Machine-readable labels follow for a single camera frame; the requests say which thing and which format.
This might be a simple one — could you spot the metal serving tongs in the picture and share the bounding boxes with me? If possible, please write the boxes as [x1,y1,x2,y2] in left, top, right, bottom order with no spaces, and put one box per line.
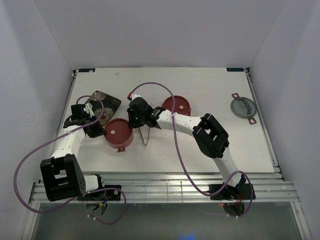
[139,124,151,147]

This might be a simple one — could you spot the pink lunch bowl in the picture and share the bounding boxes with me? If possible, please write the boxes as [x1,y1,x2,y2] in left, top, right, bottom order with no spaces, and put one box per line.
[161,94,193,117]
[103,118,134,152]

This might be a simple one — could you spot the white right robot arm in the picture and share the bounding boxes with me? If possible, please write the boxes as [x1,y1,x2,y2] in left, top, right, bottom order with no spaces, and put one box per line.
[127,94,253,200]

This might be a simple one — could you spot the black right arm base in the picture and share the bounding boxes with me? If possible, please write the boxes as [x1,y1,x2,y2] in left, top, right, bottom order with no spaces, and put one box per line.
[207,183,256,201]

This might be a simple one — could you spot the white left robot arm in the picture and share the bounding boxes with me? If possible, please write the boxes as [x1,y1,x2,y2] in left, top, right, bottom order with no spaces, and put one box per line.
[40,104,106,202]

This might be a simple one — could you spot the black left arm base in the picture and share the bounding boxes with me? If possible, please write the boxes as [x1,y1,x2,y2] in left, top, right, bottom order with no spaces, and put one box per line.
[77,185,122,202]

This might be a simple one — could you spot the black floral rectangular plate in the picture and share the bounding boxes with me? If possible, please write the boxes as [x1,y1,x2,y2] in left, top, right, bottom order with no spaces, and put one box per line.
[85,90,122,127]

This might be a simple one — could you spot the blue table label left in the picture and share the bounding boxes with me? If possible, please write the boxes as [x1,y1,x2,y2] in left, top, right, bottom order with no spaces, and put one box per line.
[78,68,96,73]

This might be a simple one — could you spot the blue table label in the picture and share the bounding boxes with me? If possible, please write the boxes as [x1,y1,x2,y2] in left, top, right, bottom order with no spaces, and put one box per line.
[78,68,96,73]
[226,67,244,72]

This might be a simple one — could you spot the blue table label right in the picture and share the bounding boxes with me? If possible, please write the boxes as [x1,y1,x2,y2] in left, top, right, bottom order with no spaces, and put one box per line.
[226,67,244,72]

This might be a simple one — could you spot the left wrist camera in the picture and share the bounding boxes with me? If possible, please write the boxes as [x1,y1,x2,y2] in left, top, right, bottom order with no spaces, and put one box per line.
[84,104,95,119]

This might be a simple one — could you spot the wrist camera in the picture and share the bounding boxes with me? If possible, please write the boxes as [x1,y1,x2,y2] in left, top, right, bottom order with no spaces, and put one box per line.
[127,92,141,101]
[84,104,95,119]

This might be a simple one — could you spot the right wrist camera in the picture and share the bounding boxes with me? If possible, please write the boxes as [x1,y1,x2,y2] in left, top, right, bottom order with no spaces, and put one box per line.
[127,92,141,101]

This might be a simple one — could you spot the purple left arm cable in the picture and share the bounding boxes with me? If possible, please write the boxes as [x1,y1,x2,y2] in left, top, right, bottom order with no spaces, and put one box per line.
[14,95,127,225]

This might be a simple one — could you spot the aluminium front rail frame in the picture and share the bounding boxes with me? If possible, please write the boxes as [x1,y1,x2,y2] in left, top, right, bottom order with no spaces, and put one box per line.
[27,171,298,205]

